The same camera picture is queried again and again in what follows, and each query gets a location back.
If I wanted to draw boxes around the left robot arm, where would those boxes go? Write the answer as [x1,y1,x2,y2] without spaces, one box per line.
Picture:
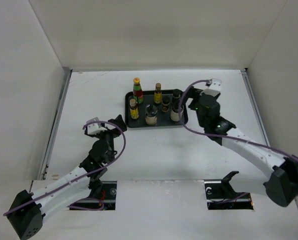
[4,115,127,240]

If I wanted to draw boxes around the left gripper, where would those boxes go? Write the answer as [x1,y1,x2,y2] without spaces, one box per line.
[94,115,126,163]

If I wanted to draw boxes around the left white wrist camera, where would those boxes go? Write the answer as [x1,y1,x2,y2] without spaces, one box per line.
[84,117,107,136]

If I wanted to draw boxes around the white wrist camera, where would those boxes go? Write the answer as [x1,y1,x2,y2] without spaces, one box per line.
[203,78,223,97]
[84,117,107,136]

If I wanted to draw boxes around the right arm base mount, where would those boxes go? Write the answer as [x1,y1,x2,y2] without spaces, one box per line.
[204,171,254,210]

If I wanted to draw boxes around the small yellow label bottle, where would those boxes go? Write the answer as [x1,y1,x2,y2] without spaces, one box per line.
[153,83,162,105]

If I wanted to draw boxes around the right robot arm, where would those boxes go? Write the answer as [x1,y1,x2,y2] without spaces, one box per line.
[181,84,298,207]

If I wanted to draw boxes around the red chili sauce bottle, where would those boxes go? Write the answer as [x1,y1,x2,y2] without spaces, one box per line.
[133,77,143,105]

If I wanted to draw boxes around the black cap spice jar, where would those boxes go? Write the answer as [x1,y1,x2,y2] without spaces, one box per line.
[161,95,170,113]
[172,89,182,103]

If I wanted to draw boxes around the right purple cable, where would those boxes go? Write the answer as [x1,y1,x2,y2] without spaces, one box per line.
[178,79,298,173]

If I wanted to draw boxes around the black plastic tray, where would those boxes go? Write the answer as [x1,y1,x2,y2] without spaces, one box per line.
[124,89,182,129]

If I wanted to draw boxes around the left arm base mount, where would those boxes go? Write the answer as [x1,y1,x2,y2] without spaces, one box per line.
[68,181,117,211]

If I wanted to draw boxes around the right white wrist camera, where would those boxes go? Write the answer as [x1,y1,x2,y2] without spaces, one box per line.
[203,78,223,97]

